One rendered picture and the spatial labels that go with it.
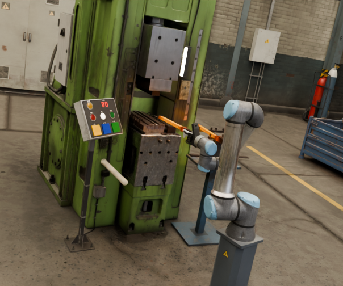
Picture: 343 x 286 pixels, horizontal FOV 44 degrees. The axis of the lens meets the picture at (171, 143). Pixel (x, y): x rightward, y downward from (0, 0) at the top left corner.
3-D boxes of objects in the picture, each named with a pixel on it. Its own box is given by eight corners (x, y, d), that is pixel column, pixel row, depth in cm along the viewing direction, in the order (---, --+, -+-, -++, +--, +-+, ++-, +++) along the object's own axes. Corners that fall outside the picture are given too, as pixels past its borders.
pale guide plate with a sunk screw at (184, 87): (187, 100, 376) (191, 80, 371) (179, 99, 371) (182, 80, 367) (186, 99, 378) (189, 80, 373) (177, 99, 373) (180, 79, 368)
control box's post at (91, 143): (82, 244, 344) (98, 115, 315) (78, 245, 342) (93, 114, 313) (81, 242, 348) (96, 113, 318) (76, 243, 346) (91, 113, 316)
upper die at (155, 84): (170, 92, 350) (172, 80, 348) (149, 90, 340) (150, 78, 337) (147, 81, 384) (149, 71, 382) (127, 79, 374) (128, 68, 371)
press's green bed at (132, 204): (163, 231, 388) (172, 184, 375) (126, 236, 369) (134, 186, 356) (137, 205, 433) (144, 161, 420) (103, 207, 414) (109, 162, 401)
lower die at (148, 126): (163, 133, 360) (164, 123, 358) (142, 133, 350) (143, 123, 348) (141, 119, 394) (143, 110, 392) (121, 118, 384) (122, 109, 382)
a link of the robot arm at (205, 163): (214, 173, 296) (218, 156, 293) (199, 172, 293) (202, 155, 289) (209, 168, 305) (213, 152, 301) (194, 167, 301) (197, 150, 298)
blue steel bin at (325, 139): (390, 185, 647) (405, 139, 627) (353, 185, 611) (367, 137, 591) (332, 157, 749) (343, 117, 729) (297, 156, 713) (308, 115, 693)
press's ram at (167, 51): (186, 81, 355) (195, 32, 344) (145, 78, 335) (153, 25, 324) (162, 72, 389) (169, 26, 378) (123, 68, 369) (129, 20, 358)
